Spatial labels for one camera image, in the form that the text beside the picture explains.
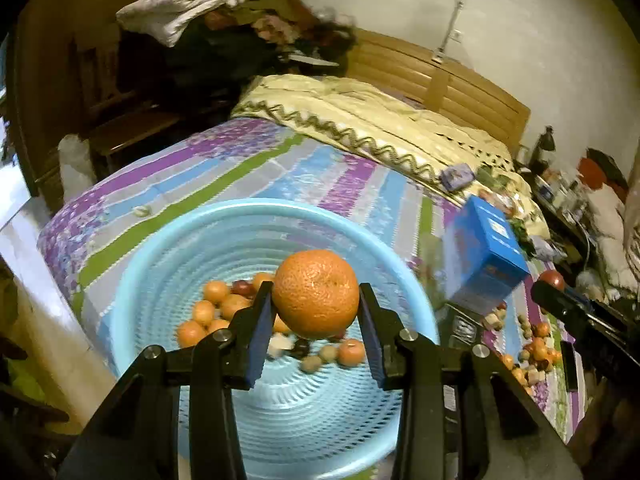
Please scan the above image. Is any cream quilted blanket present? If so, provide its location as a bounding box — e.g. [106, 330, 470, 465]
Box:
[231, 74, 551, 241]

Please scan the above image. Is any green leafy bundle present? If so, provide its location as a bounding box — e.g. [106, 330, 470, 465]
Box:
[507, 212, 536, 256]

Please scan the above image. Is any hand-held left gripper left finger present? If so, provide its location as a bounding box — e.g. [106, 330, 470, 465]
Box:
[57, 281, 275, 480]

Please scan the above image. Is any wooden chair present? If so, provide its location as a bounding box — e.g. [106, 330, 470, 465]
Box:
[70, 35, 181, 161]

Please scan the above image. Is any small purple packet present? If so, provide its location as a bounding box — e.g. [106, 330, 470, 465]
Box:
[440, 164, 475, 192]

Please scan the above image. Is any dark glossy bag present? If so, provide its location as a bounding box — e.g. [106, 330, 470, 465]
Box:
[440, 305, 493, 356]

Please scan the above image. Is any small red fruit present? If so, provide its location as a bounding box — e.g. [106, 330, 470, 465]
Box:
[539, 269, 567, 292]

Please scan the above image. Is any cluttered nightstand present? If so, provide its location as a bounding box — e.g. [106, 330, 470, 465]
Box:
[520, 145, 626, 286]

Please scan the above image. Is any pile of dark clothes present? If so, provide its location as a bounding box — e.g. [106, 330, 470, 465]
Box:
[120, 0, 358, 111]

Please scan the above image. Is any dark bottle on nightstand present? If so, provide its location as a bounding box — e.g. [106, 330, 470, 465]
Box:
[530, 126, 557, 166]

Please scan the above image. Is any light blue plastic basket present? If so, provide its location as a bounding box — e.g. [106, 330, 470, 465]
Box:
[107, 199, 441, 472]

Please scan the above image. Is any white plush cloth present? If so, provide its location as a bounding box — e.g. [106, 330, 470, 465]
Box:
[587, 182, 640, 291]

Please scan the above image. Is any small lilac pouch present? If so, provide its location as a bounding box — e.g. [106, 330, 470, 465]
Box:
[530, 235, 556, 261]

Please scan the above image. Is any red cloth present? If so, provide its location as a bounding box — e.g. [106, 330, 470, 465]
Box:
[579, 149, 628, 191]

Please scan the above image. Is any blue cardboard box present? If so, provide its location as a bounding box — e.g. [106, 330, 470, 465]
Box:
[442, 196, 531, 313]

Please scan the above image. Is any person's right forearm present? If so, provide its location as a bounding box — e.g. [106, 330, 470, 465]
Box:
[567, 375, 640, 468]

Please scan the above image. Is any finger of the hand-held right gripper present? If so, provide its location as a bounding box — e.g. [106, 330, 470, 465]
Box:
[531, 280, 593, 333]

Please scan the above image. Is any white wall cable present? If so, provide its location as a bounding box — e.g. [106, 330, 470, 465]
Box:
[432, 0, 473, 63]

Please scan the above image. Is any scatter of mixed small fruits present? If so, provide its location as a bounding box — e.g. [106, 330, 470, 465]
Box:
[482, 300, 563, 398]

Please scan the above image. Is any heap of mixed small fruits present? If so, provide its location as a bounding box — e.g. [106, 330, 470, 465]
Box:
[176, 272, 366, 373]

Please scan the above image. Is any large orange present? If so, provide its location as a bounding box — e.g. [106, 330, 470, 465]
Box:
[271, 250, 361, 339]

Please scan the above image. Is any wooden headboard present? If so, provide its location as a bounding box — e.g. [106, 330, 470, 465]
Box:
[345, 29, 531, 148]

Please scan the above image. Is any white cloth bundle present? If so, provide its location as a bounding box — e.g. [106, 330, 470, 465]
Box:
[116, 0, 271, 47]

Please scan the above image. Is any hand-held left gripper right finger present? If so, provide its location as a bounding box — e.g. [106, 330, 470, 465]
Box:
[357, 282, 583, 480]

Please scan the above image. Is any white plastic bag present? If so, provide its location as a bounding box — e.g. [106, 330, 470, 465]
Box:
[57, 134, 98, 201]

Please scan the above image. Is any wooden wardrobe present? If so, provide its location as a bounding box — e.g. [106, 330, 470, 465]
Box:
[10, 0, 126, 201]

